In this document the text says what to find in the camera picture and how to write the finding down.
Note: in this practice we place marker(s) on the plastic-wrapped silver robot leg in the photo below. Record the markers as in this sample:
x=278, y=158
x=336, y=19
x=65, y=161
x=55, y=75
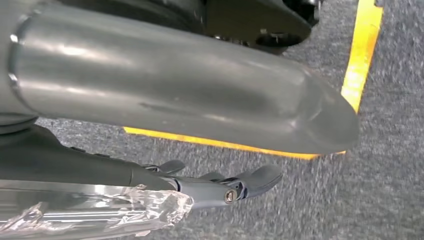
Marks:
x=82, y=212

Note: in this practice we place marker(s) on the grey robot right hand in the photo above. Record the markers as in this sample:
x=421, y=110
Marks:
x=182, y=89

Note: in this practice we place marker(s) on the yellow floor tape corner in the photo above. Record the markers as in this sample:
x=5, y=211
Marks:
x=361, y=59

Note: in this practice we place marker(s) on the black robot foot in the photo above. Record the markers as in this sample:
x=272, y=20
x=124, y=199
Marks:
x=232, y=16

